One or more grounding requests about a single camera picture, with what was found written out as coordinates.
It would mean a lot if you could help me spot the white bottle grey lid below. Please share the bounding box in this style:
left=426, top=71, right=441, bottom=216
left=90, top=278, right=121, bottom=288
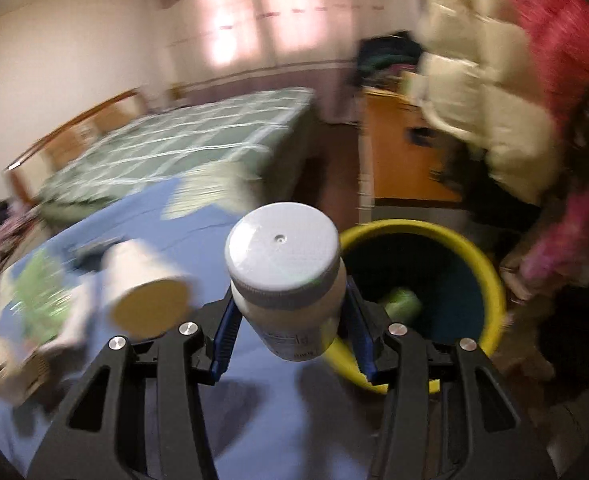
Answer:
left=225, top=202, right=346, bottom=362

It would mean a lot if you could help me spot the yellow rimmed dark trash bin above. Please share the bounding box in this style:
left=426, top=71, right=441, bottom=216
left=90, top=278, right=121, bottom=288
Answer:
left=323, top=219, right=507, bottom=395

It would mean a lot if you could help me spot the green plastic bottle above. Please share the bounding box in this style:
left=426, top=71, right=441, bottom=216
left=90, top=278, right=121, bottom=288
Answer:
left=383, top=288, right=421, bottom=324

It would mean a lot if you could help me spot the white paper cup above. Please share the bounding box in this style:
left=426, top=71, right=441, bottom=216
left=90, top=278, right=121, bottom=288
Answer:
left=102, top=238, right=194, bottom=340

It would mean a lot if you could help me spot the blue table cloth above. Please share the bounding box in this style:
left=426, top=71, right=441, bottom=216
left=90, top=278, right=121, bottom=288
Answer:
left=0, top=182, right=375, bottom=479

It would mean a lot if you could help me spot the pink floral scarf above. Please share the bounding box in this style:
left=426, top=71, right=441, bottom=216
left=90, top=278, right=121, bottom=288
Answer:
left=499, top=182, right=589, bottom=302

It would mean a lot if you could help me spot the wooden top cabinet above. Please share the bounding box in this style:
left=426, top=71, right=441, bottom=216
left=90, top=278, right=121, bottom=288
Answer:
left=358, top=88, right=461, bottom=223

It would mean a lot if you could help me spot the wooden headboard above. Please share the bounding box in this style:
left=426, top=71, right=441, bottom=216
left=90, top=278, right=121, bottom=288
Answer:
left=4, top=88, right=150, bottom=207

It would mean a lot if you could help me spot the bed with green quilt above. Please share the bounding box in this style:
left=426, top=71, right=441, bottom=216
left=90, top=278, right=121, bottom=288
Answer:
left=38, top=87, right=318, bottom=229

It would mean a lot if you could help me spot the cream puffer jacket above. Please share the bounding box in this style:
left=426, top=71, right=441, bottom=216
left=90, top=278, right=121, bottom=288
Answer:
left=417, top=0, right=560, bottom=204

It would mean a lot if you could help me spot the pile of folded clothes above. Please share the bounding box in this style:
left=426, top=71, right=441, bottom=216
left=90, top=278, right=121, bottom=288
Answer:
left=352, top=30, right=423, bottom=88

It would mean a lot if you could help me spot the red dotted garment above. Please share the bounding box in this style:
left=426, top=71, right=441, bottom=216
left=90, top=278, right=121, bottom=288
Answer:
left=511, top=0, right=589, bottom=130

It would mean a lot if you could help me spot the pink white curtain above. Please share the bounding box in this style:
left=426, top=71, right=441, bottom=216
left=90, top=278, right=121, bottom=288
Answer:
left=150, top=0, right=419, bottom=124

